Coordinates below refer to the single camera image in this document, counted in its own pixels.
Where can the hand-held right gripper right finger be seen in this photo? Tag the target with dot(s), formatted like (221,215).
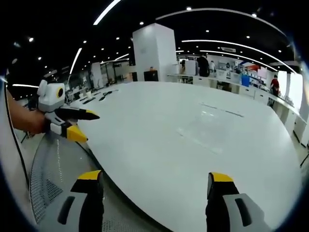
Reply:
(231,212)

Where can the black monitor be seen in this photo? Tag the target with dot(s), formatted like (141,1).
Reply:
(150,76)

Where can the row of black flat items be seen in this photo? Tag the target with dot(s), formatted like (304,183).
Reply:
(100,95)

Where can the white square pillar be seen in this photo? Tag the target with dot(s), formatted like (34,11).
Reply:
(154,52)

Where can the grey perforated metal chair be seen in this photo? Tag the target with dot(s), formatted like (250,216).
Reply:
(55,169)

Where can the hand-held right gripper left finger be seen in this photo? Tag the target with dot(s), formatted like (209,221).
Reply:
(77,212)

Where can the white cabinet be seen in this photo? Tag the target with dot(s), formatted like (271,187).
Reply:
(191,67)

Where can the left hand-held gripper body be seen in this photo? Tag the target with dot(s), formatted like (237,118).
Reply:
(49,97)

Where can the clear food packaging bag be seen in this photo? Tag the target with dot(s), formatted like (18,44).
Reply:
(200,141)

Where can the blue box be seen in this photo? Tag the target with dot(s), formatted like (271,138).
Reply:
(245,80)

